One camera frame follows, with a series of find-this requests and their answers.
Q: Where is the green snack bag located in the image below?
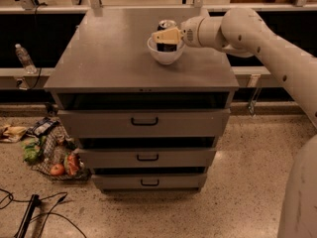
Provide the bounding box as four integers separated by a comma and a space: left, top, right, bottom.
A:
22, 137, 46, 166

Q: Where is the wire basket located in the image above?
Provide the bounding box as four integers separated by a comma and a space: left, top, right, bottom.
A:
31, 126, 90, 181

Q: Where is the red orange snack bag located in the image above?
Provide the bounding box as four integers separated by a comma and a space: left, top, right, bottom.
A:
64, 154, 80, 177

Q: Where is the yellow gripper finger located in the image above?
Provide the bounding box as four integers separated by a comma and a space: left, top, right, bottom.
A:
152, 27, 183, 45

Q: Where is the yellow cloth on floor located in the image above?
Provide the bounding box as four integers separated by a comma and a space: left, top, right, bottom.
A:
0, 125, 27, 143

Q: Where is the white bowl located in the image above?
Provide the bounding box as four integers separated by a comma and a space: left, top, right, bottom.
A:
147, 38, 185, 65

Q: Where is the top grey drawer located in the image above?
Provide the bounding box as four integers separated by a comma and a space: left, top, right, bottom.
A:
58, 109, 230, 138

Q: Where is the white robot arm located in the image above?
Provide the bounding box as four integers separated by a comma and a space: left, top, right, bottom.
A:
152, 8, 317, 238

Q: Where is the black cable on floor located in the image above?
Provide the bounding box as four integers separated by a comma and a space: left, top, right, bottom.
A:
0, 187, 88, 238

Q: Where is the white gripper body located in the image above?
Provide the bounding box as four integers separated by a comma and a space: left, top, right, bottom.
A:
180, 16, 204, 48

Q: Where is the clear plastic water bottle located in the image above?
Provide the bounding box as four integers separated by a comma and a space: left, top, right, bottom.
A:
15, 44, 37, 74

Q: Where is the black stand bar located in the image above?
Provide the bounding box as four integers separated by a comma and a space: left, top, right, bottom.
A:
14, 194, 41, 238

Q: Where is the grey drawer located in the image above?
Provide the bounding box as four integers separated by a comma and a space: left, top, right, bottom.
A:
92, 174, 207, 190
58, 109, 230, 138
78, 148, 216, 169

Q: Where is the blue snack bag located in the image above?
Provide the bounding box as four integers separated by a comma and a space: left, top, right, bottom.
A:
27, 117, 59, 137

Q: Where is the bottom grey drawer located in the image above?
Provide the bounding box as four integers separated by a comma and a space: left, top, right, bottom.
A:
92, 174, 207, 190

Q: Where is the blue pepsi can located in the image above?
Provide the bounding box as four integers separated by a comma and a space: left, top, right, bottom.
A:
157, 19, 177, 53

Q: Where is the grey drawer cabinet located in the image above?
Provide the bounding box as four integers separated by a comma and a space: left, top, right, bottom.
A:
44, 7, 240, 194

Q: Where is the red apple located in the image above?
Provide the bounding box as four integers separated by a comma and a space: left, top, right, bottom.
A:
51, 164, 65, 177

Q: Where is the middle grey drawer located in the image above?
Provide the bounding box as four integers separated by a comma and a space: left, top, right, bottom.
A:
78, 148, 216, 169

